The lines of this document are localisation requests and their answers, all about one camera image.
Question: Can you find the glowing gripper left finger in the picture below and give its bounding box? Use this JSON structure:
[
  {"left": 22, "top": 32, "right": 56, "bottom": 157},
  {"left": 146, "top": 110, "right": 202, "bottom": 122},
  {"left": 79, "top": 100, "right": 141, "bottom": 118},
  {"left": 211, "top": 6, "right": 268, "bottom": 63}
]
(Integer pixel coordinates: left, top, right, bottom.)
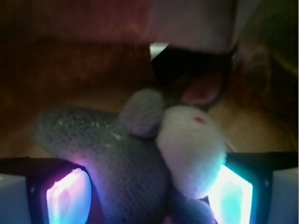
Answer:
[{"left": 0, "top": 157, "right": 103, "bottom": 224}]

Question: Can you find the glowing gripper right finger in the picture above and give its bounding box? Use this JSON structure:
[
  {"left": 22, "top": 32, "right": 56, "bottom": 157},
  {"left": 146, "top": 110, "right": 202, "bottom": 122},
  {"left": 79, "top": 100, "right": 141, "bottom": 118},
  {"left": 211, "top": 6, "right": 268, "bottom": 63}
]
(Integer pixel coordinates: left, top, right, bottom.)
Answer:
[{"left": 208, "top": 152, "right": 299, "bottom": 224}]

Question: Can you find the gray plush bunny toy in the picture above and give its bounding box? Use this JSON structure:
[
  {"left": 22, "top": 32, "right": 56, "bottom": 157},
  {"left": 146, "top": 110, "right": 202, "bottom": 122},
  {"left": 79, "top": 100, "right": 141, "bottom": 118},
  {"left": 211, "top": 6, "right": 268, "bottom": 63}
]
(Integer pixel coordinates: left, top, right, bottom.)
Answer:
[{"left": 33, "top": 71, "right": 226, "bottom": 224}]

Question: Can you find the brown paper bag bin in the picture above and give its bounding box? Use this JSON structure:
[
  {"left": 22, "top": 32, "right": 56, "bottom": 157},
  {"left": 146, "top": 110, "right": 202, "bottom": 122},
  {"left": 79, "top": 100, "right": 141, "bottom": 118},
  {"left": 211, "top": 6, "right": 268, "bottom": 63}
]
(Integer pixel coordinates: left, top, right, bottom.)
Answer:
[{"left": 0, "top": 0, "right": 299, "bottom": 157}]

